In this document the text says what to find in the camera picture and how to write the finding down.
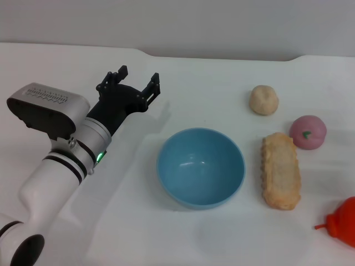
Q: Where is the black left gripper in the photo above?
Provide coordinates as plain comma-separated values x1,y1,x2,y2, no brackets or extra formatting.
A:
86,65,161,137

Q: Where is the blue bowl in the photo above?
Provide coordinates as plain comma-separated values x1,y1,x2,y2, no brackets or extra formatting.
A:
156,127,246,211

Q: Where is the long rectangular toast bread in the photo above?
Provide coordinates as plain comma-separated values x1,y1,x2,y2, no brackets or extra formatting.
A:
260,132,302,211

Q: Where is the beige round bun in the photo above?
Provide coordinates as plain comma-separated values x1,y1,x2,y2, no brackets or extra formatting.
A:
248,85,279,116

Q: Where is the pink peach bun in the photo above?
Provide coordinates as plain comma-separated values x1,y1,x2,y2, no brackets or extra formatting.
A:
289,115,327,150

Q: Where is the red orange plastic toy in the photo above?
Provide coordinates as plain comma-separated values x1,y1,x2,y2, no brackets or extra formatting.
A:
315,196,355,249

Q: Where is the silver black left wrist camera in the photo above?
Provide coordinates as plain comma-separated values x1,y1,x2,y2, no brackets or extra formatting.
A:
7,82,91,141

